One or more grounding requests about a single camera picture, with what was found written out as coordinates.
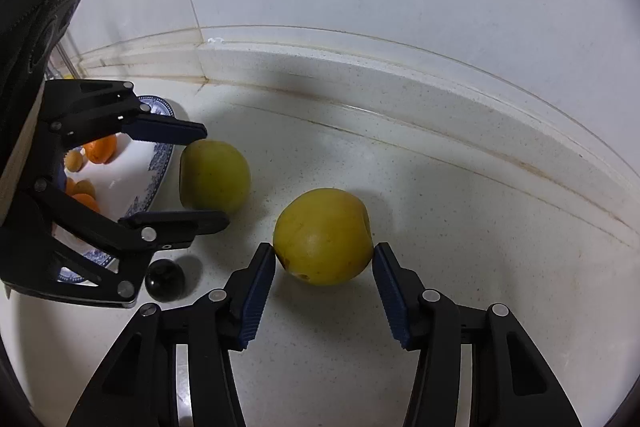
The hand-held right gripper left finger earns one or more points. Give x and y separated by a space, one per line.
255 297

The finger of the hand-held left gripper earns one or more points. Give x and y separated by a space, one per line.
180 222
165 129

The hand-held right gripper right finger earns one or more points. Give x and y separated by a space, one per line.
392 297

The blue rimmed white plate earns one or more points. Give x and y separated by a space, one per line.
135 177

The green apple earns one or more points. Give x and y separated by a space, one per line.
215 177

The dark plum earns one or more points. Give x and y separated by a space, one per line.
165 279

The yellow apple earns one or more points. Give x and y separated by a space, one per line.
322 237

